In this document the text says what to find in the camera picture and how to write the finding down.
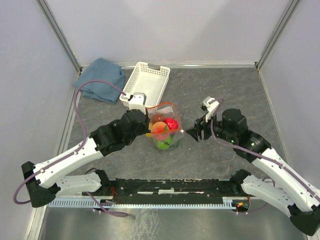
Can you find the blue folded cloth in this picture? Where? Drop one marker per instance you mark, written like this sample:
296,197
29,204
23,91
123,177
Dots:
101,81

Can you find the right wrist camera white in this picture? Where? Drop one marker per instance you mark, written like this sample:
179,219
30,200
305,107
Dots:
209,105

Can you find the red pomegranate toy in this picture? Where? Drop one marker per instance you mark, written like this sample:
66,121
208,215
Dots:
171,123

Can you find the light blue cable duct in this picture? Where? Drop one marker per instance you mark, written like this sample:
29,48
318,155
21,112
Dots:
90,203

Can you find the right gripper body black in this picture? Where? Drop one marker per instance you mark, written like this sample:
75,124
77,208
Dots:
201,124

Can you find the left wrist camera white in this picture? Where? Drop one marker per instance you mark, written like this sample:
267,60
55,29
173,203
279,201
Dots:
137,102

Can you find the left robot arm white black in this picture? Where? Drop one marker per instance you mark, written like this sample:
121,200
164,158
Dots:
49,179

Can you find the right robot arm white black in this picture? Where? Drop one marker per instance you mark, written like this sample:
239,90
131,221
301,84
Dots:
232,130

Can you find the white plastic basket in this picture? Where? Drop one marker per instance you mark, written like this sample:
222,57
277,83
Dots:
148,79

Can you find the peach fruit toy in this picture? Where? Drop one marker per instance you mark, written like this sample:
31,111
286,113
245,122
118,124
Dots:
160,131

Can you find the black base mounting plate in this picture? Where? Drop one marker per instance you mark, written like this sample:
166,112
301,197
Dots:
170,191

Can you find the dark green avocado toy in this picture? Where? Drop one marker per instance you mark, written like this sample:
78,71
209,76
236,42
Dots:
176,144

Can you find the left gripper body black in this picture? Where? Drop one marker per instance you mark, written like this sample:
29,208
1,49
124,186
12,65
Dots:
145,128

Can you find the aluminium frame rail front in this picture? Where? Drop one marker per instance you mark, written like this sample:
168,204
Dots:
83,184

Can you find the green watermelon toy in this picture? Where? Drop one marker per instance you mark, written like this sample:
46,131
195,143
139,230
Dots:
164,144

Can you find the brown kiwi toy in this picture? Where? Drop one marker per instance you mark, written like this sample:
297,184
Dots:
158,117

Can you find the clear zip top bag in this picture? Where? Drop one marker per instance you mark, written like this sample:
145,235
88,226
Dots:
168,109

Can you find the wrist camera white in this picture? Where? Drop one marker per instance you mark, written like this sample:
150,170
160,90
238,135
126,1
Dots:
137,102
209,105

